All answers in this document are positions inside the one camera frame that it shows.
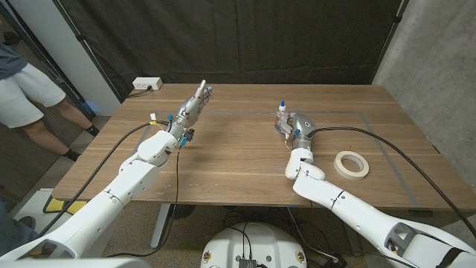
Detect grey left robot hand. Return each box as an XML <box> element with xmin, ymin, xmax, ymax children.
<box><xmin>169</xmin><ymin>79</ymin><xmax>213</xmax><ymax>132</ymax></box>

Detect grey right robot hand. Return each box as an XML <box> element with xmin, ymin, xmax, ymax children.
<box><xmin>277</xmin><ymin>111</ymin><xmax>316</xmax><ymax>150</ymax></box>

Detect clear glue bottle blue cap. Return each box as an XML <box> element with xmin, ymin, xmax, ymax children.
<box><xmin>274</xmin><ymin>99</ymin><xmax>289</xmax><ymax>134</ymax></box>

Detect grey tape outline on table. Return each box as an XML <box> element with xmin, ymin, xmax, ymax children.
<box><xmin>133</xmin><ymin>109</ymin><xmax>423</xmax><ymax>209</ymax></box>

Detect beige masking tape roll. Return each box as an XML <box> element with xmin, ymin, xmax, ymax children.
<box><xmin>333</xmin><ymin>150</ymin><xmax>370</xmax><ymax>181</ymax></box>

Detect white power strip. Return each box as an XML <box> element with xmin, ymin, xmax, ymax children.
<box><xmin>132</xmin><ymin>76</ymin><xmax>164</xmax><ymax>91</ymax></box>

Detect black fabric backdrop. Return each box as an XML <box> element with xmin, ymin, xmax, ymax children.
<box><xmin>55</xmin><ymin>0</ymin><xmax>405</xmax><ymax>102</ymax></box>

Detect black backdrop stand pole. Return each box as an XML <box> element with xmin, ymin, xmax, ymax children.
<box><xmin>51</xmin><ymin>0</ymin><xmax>124</xmax><ymax>103</ymax></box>
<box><xmin>370</xmin><ymin>0</ymin><xmax>409</xmax><ymax>85</ymax></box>

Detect white table leg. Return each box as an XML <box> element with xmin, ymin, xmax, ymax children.
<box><xmin>150</xmin><ymin>203</ymin><xmax>171</xmax><ymax>249</ymax></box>

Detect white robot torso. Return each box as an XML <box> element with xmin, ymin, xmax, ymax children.
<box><xmin>200</xmin><ymin>222</ymin><xmax>309</xmax><ymax>268</ymax></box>

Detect black box on torso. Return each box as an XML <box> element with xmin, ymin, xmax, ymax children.
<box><xmin>237</xmin><ymin>256</ymin><xmax>262</xmax><ymax>268</ymax></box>

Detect yellow floor object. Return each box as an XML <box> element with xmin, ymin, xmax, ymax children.
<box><xmin>44</xmin><ymin>197</ymin><xmax>89</xmax><ymax>216</ymax></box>

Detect person in white shorts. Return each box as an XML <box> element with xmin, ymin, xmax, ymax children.
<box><xmin>0</xmin><ymin>40</ymin><xmax>100</xmax><ymax>162</ymax></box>

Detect white floor board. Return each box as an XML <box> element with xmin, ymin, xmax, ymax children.
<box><xmin>13</xmin><ymin>188</ymin><xmax>90</xmax><ymax>232</ymax></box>

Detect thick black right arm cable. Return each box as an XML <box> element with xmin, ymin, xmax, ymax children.
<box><xmin>307</xmin><ymin>125</ymin><xmax>476</xmax><ymax>239</ymax></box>

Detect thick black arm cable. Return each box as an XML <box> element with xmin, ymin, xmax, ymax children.
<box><xmin>39</xmin><ymin>119</ymin><xmax>170</xmax><ymax>237</ymax></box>
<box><xmin>307</xmin><ymin>125</ymin><xmax>476</xmax><ymax>239</ymax></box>

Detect black power strip cord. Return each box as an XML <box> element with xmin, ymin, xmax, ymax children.
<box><xmin>128</xmin><ymin>86</ymin><xmax>152</xmax><ymax>98</ymax></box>

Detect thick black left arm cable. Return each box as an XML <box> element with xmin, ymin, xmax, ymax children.
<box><xmin>39</xmin><ymin>119</ymin><xmax>170</xmax><ymax>237</ymax></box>

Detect thin black hanging cable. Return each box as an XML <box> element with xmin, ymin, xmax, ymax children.
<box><xmin>106</xmin><ymin>143</ymin><xmax>181</xmax><ymax>259</ymax></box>

